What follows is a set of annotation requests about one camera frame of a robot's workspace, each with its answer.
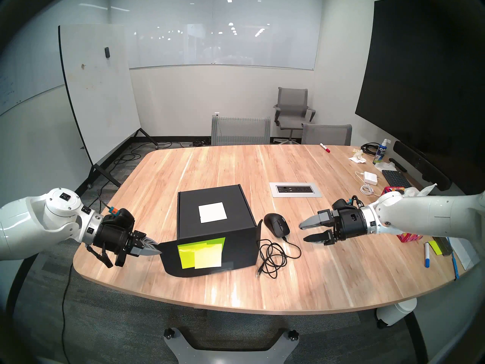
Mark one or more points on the white paper sheet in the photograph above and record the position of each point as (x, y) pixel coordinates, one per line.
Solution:
(464, 251)

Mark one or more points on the white freestanding whiteboard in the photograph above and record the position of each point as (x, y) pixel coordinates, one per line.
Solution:
(98, 98)

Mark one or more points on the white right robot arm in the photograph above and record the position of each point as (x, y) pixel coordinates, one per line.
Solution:
(416, 215)

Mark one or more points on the red capped whiteboard marker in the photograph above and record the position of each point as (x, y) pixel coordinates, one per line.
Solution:
(324, 147)

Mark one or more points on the black cardboard box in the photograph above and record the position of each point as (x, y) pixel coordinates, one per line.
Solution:
(238, 249)

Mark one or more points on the pale yellow sticky note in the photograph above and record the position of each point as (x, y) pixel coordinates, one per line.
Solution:
(208, 258)

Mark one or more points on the silver table power outlet panel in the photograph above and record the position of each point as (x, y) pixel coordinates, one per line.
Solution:
(295, 189)

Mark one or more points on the black flat eraser block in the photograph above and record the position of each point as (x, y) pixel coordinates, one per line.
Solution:
(444, 245)

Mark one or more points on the large black wall screen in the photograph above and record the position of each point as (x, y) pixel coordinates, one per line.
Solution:
(416, 82)

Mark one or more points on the wall-mounted glass whiteboard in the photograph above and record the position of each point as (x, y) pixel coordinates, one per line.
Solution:
(219, 33)

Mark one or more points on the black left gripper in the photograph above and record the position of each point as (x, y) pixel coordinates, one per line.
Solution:
(113, 238)

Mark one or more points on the grey office chair with armrests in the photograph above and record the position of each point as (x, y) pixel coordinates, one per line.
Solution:
(291, 104)

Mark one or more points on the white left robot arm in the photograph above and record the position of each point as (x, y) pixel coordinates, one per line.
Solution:
(30, 223)

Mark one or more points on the colourful floral tissue box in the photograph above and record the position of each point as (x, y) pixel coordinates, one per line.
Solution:
(409, 237)

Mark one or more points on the crumpled white tissue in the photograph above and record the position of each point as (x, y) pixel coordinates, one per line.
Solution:
(358, 158)
(385, 167)

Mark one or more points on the grey ribbed mesh chair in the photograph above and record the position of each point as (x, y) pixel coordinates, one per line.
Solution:
(240, 131)

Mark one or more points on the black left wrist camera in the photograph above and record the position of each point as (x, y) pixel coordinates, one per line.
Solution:
(121, 215)

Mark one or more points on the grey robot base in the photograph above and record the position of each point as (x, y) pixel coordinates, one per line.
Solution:
(180, 350)

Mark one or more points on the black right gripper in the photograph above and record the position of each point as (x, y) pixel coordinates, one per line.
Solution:
(350, 225)

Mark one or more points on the whiteboard cleaner spray bottle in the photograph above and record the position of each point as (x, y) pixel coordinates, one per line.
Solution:
(380, 154)

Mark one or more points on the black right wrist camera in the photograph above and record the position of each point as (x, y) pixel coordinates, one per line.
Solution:
(343, 204)

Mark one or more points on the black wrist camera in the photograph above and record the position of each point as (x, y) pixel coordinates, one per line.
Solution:
(121, 215)
(343, 204)

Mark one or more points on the blue capped white marker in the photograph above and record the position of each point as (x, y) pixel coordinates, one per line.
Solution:
(427, 255)

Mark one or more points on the yellow sticky note pad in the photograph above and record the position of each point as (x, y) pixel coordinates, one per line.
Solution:
(434, 247)

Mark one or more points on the lime green sticky note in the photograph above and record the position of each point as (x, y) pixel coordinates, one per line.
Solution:
(185, 255)

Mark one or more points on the white sticky note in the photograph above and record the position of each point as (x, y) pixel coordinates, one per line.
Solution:
(213, 212)

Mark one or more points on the glass whiteboard with blue writing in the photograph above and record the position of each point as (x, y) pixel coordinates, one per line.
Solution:
(19, 67)

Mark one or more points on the black keyboard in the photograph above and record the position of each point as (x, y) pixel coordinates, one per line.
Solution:
(396, 178)

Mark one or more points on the black video conference bar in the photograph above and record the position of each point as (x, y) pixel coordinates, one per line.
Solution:
(420, 164)

